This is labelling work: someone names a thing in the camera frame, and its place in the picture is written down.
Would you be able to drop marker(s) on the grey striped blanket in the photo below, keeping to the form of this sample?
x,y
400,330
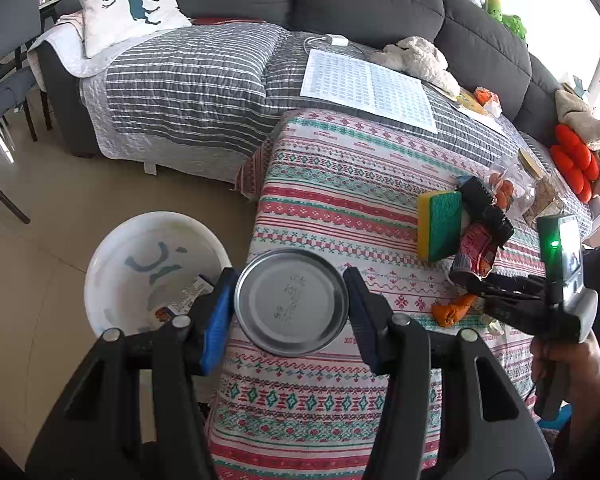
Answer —
x,y
190,90

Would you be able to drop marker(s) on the round metal can lid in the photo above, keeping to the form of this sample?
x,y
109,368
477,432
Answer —
x,y
290,302

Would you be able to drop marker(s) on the blue plastic object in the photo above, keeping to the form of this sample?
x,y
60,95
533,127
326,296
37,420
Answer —
x,y
552,422

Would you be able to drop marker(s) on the printed snack packet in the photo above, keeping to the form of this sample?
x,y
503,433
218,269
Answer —
x,y
185,300

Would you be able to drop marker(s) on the white charger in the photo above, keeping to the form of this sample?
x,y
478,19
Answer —
x,y
336,39

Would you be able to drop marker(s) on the person's right hand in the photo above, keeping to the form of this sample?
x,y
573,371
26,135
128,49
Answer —
x,y
585,370

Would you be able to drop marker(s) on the white deer pillow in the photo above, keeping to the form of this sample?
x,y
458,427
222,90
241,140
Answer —
x,y
125,10

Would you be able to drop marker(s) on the clear bag of oranges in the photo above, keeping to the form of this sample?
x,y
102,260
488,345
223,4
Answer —
x,y
512,185

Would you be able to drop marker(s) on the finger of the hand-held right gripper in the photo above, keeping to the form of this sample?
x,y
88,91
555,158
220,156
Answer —
x,y
480,205
500,294

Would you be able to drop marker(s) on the yellow green sponge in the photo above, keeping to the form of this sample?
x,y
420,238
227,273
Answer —
x,y
440,225

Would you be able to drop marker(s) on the white plastic bucket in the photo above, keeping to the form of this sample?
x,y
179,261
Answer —
x,y
130,240

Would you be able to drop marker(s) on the orange white packet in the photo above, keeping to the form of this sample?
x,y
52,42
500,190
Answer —
x,y
487,99

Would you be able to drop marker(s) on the beige fleece blanket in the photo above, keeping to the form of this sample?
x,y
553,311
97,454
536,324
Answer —
x,y
582,120

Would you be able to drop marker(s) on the white printed paper sheet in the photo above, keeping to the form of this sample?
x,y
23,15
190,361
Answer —
x,y
365,85

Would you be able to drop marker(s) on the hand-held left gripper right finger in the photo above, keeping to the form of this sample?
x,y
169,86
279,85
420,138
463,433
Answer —
x,y
366,322

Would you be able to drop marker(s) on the person's right forearm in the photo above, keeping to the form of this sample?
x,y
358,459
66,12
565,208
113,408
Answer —
x,y
595,435

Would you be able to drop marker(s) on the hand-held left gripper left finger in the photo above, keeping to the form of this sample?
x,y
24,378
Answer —
x,y
214,322

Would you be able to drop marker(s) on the grey chair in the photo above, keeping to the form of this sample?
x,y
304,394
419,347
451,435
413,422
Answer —
x,y
7,20

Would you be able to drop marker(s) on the orange ribbed cushion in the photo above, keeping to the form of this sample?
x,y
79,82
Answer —
x,y
572,157

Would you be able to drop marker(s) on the green plush toy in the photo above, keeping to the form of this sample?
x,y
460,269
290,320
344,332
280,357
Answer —
x,y
505,12

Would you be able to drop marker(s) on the red snack packet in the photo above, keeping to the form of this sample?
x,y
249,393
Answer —
x,y
475,255

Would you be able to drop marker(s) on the black chair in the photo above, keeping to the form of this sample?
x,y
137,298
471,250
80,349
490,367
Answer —
x,y
0,195

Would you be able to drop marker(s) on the wooden lid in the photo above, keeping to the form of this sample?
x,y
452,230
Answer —
x,y
530,160

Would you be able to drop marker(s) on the orange wrapper scrap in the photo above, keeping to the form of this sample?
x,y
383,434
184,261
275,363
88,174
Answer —
x,y
452,311

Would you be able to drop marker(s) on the patterned red green tablecloth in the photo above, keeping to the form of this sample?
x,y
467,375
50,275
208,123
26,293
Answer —
x,y
330,185

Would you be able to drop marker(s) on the beige plush toy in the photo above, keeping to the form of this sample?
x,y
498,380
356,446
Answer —
x,y
420,57

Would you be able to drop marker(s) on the yellow booklet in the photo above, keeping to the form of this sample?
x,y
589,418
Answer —
x,y
470,102

